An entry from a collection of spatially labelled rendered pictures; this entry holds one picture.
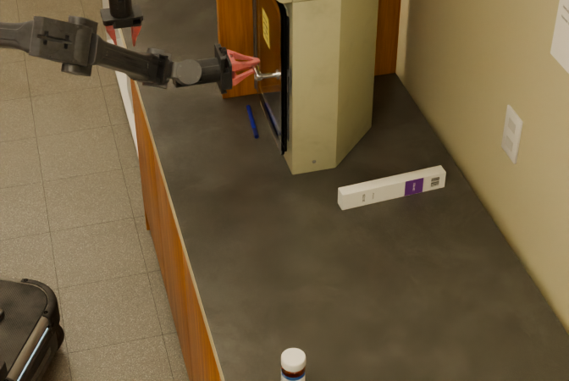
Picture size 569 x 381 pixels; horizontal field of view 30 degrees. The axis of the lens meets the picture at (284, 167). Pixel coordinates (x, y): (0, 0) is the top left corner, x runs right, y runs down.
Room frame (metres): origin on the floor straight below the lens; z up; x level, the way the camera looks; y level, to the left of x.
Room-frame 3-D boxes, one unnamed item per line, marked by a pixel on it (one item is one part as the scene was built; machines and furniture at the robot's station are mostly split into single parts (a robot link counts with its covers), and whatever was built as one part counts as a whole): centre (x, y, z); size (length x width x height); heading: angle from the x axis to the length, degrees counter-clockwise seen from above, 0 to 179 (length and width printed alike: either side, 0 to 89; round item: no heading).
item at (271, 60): (2.18, 0.04, 1.19); 0.30 x 0.01 x 0.40; 12
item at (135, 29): (2.39, 0.41, 1.14); 0.07 x 0.07 x 0.09; 15
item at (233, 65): (2.11, 0.10, 1.20); 0.09 x 0.07 x 0.07; 105
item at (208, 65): (2.09, 0.17, 1.20); 0.07 x 0.07 x 0.10; 15
